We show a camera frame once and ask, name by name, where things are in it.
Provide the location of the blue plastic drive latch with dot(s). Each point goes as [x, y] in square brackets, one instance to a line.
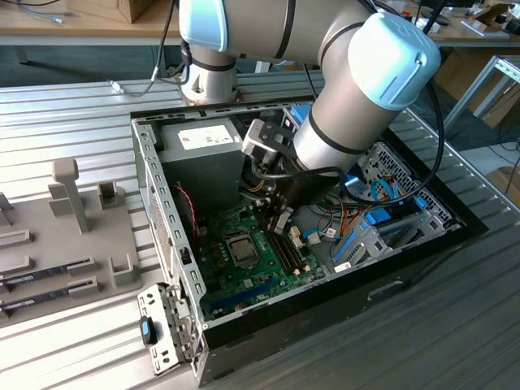
[300, 113]

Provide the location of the silver green CPU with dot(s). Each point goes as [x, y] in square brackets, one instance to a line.
[243, 249]

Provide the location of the blue black latch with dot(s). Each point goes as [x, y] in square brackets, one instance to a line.
[147, 331]

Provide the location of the blue plastic disk rail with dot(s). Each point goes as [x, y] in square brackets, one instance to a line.
[346, 243]

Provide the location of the grey power supply unit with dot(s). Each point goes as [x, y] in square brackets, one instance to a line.
[203, 166]

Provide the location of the black open PC case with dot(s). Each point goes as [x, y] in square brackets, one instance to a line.
[325, 325]

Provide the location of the blue disk carrier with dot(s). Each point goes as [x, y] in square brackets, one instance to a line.
[378, 216]

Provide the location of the dark RAM stick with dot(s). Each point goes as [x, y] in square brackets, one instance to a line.
[40, 276]
[40, 299]

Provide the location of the aluminium frame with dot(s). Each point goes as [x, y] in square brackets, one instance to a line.
[467, 97]

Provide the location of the grey disk bay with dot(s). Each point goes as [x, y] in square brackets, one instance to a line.
[406, 243]

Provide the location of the blue expansion slot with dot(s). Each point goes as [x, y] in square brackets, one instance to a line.
[243, 293]

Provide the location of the small open cardboard box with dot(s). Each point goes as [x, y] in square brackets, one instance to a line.
[491, 14]

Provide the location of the green motherboard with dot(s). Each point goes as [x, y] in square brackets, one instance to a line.
[227, 284]

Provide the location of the silver slot bracket cover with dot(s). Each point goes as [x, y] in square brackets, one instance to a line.
[161, 329]

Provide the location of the black tripod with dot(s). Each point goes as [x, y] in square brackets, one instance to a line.
[434, 16]

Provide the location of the brown cardboard box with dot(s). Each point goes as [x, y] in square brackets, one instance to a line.
[503, 105]
[505, 183]
[122, 8]

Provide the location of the wooden desk white legs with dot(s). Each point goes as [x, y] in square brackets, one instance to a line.
[479, 38]

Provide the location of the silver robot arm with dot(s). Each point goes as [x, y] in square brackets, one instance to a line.
[365, 101]

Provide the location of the grey parts rack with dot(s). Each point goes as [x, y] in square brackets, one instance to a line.
[53, 248]

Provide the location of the black case fan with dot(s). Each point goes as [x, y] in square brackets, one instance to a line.
[183, 225]

